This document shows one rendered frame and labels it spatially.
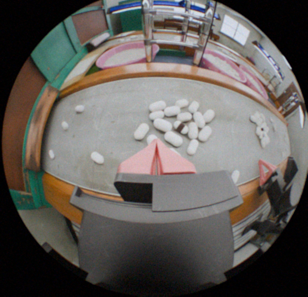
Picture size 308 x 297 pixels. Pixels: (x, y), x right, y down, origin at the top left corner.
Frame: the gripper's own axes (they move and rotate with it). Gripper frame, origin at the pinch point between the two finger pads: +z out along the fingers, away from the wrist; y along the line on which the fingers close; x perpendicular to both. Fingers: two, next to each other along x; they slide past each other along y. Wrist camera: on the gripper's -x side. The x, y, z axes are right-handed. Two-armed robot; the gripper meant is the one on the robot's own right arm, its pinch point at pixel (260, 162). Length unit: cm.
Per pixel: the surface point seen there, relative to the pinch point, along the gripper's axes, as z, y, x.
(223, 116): 11.3, 13.7, -7.4
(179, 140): 4.6, 27.2, -4.4
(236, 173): -0.8, 13.4, 0.7
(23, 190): -18, 75, -1
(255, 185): -4.8, 3.0, 4.2
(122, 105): 12.9, 39.5, -8.9
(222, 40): 404, -275, -300
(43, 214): -42, 162, 65
